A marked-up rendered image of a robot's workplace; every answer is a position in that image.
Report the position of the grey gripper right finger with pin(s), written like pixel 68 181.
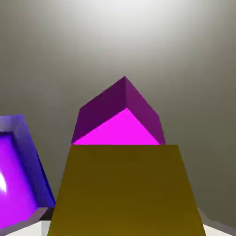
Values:
pixel 219 230

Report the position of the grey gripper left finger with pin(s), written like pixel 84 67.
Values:
pixel 27 228

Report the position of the small yellow cube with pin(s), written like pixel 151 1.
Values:
pixel 125 191

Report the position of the small violet cube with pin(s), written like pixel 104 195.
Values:
pixel 16 175

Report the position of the small magenta cube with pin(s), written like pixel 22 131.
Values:
pixel 121 127

